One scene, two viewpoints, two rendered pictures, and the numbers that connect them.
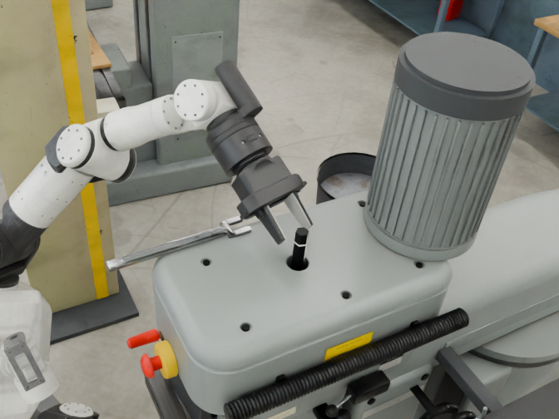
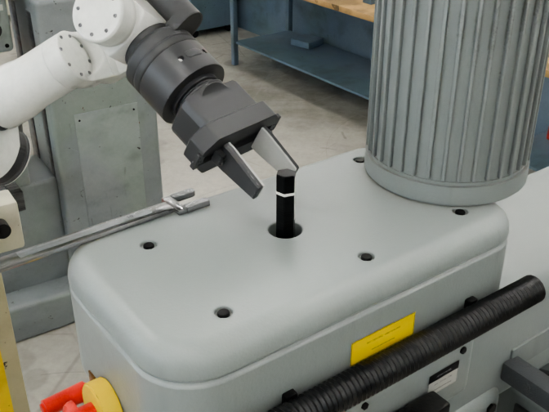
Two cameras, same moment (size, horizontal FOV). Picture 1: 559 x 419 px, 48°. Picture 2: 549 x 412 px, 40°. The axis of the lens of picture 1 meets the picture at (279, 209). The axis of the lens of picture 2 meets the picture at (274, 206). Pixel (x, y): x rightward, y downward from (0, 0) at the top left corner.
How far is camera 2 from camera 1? 0.31 m
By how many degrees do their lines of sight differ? 12
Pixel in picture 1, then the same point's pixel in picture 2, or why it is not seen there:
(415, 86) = not seen: outside the picture
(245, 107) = (178, 15)
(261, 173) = (213, 100)
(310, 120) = not seen: hidden behind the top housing
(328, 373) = (362, 378)
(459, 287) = (515, 262)
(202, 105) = (115, 14)
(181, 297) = (116, 288)
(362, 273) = (382, 230)
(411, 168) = (426, 57)
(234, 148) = (170, 68)
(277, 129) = not seen: hidden behind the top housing
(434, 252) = (479, 189)
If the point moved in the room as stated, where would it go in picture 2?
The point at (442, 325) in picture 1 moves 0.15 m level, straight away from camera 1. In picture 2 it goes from (511, 297) to (517, 233)
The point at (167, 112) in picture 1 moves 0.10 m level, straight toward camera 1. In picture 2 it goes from (66, 51) to (72, 79)
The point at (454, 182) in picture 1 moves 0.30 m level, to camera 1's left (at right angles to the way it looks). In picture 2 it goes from (492, 66) to (203, 73)
